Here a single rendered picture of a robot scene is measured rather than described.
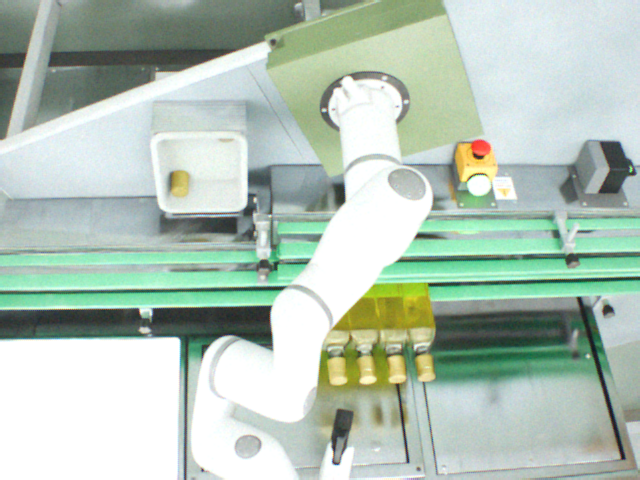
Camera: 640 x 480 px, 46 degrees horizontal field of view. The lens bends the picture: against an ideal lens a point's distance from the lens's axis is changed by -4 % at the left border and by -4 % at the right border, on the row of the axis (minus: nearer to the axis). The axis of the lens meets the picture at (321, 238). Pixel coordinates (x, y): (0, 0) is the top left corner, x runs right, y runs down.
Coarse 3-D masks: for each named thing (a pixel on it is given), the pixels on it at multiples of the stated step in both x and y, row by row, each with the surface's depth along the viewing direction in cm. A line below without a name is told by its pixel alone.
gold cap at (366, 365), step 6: (360, 360) 151; (366, 360) 150; (372, 360) 151; (360, 366) 150; (366, 366) 150; (372, 366) 150; (360, 372) 150; (366, 372) 149; (372, 372) 149; (360, 378) 149; (366, 378) 149; (372, 378) 149
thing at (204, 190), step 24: (168, 144) 150; (192, 144) 150; (216, 144) 151; (240, 144) 142; (168, 168) 155; (192, 168) 156; (216, 168) 156; (240, 168) 148; (168, 192) 156; (192, 192) 157; (216, 192) 157; (240, 192) 154
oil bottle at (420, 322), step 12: (408, 288) 160; (420, 288) 160; (408, 300) 158; (420, 300) 158; (408, 312) 156; (420, 312) 156; (432, 312) 157; (408, 324) 155; (420, 324) 155; (432, 324) 155; (408, 336) 155; (420, 336) 154; (432, 336) 154
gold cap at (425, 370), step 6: (426, 354) 152; (420, 360) 152; (426, 360) 151; (432, 360) 152; (420, 366) 151; (426, 366) 151; (432, 366) 151; (420, 372) 150; (426, 372) 150; (432, 372) 150; (420, 378) 151; (426, 378) 151; (432, 378) 151
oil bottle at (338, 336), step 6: (342, 318) 154; (336, 324) 153; (342, 324) 153; (348, 324) 154; (330, 330) 152; (336, 330) 153; (342, 330) 153; (348, 330) 153; (330, 336) 152; (336, 336) 152; (342, 336) 152; (348, 336) 153; (324, 342) 152; (330, 342) 152; (336, 342) 152; (342, 342) 152; (348, 342) 154; (324, 348) 154
